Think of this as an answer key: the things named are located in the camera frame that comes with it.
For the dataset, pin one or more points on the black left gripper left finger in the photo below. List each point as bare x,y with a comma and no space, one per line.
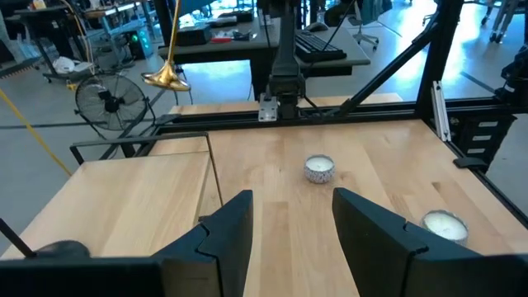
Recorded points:
222,231

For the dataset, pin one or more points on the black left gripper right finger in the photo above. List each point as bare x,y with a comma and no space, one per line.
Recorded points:
371,239

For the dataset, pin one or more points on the white candle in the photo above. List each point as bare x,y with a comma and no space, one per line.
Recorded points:
445,226
319,169

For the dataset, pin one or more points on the black candlestick holder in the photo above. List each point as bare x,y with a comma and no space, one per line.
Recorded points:
62,249

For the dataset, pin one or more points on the gold candlestick holder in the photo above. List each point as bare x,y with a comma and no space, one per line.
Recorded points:
167,78

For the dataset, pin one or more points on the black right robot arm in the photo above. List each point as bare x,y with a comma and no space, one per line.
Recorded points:
286,62

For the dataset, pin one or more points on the silver aluminium rails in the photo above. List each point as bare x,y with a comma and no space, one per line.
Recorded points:
440,111

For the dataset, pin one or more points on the black box with white labels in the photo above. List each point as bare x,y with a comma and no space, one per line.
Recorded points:
480,138

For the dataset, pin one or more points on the black floor fan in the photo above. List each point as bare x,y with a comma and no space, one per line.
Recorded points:
111,101

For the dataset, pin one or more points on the grey desk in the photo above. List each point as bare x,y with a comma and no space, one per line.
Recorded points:
247,47

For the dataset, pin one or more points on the red item on desk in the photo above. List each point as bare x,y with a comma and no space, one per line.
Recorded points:
220,40

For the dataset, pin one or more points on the black box device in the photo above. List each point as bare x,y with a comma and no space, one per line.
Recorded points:
193,35

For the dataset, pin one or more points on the black keyboard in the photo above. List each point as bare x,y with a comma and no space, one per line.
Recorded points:
317,45

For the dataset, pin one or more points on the computer with green light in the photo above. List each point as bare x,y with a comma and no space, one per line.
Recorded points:
138,41

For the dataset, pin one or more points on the office chair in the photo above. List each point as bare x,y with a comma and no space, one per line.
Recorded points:
363,24

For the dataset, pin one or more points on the computer mouse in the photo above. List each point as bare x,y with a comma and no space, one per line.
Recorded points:
317,26

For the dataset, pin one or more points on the computer monitor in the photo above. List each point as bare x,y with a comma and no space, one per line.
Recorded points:
198,6

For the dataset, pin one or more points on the white bag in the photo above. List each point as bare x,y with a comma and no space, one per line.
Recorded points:
68,65

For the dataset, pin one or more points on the metal equipment cart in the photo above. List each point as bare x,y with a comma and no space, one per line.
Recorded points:
41,33

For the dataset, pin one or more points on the silver metal bracket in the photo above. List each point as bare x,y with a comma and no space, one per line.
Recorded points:
268,107

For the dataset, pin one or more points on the black aluminium frame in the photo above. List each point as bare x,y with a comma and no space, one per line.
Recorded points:
437,53

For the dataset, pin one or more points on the black device on frame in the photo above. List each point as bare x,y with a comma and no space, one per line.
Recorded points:
515,78

